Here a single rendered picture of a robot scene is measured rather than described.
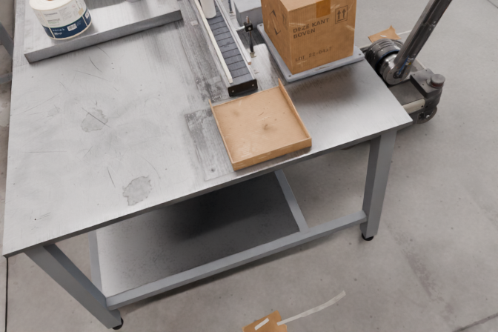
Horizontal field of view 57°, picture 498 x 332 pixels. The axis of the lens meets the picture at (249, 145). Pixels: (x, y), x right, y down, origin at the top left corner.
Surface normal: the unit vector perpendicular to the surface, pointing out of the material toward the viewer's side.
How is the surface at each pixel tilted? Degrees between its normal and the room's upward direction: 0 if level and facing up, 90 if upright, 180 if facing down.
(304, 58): 90
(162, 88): 0
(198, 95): 0
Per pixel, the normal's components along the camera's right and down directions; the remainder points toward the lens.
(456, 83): -0.12, -0.63
